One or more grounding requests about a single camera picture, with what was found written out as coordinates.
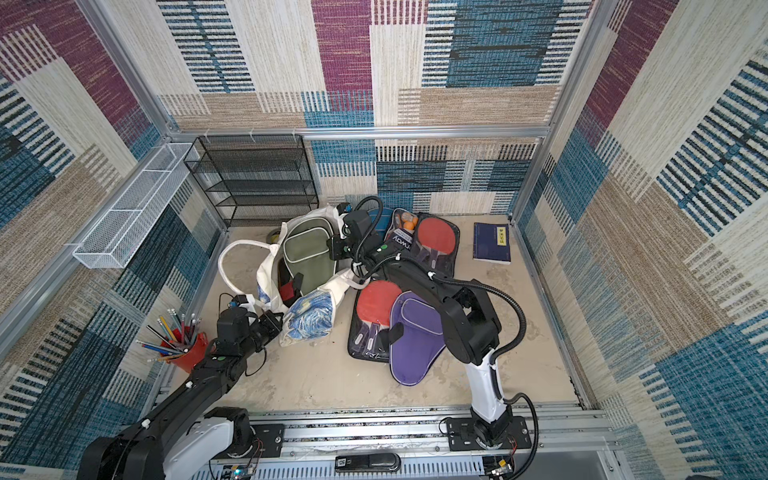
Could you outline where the purple paddle case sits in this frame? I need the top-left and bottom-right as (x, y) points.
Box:
(389, 292), (445, 386)

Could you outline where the olive green paddle case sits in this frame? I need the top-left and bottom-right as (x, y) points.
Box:
(278, 217), (336, 307)

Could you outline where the red paddle mesh case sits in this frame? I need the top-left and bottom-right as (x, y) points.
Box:
(411, 215), (460, 277)

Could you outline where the clear ping pong set case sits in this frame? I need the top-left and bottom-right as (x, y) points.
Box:
(385, 208), (419, 250)

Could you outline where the canvas tote bag starry print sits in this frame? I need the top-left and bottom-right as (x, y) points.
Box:
(217, 205), (369, 347)

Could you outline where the red pencil cup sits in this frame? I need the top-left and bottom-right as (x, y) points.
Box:
(134, 308), (209, 373)

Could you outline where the black device on rail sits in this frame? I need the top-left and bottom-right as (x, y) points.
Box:
(334, 452), (402, 473)

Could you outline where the black corrugated cable conduit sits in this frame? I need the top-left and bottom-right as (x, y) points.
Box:
(347, 195), (540, 480)

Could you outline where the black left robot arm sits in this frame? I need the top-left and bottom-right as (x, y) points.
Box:
(77, 306), (283, 479)

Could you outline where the white mesh wall basket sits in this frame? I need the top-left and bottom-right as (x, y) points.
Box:
(73, 143), (191, 269)

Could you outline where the black wire shelf rack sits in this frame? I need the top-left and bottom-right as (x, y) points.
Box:
(184, 134), (319, 227)

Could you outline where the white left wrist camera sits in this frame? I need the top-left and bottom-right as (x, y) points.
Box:
(230, 294), (255, 312)

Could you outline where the roll of dark tape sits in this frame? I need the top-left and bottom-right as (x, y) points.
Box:
(265, 228), (282, 245)

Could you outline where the blue ping pong paddle case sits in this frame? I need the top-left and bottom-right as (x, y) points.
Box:
(367, 206), (395, 236)

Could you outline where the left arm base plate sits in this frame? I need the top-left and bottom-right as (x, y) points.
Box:
(213, 423), (285, 462)

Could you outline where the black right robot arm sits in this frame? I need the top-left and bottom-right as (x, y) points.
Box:
(329, 210), (527, 449)

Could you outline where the dark blue notebook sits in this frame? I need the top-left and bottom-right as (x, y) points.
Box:
(473, 222), (511, 264)

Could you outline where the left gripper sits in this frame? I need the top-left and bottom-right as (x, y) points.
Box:
(239, 311), (285, 360)

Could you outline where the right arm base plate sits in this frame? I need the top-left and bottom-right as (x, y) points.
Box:
(438, 416), (533, 452)

